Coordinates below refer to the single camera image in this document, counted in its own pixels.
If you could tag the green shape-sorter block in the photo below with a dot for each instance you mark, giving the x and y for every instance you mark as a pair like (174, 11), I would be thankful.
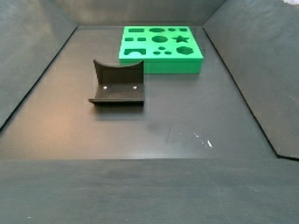
(168, 48)

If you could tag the black curved holder stand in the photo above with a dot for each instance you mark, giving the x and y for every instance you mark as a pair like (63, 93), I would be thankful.
(121, 84)

